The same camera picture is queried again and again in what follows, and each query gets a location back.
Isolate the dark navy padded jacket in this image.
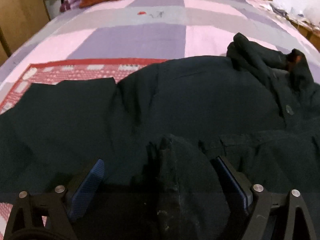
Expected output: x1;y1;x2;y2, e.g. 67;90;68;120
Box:
1;34;319;239

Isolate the red patterned mat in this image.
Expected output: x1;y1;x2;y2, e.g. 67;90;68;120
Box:
0;57;168;235

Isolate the wooden nightstand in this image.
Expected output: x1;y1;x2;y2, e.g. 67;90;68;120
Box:
289;19;319;50

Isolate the pink purple checkered bedsheet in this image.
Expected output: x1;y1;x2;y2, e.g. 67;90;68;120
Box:
1;0;319;98

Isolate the wooden wardrobe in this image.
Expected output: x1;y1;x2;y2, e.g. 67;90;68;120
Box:
0;0;49;64

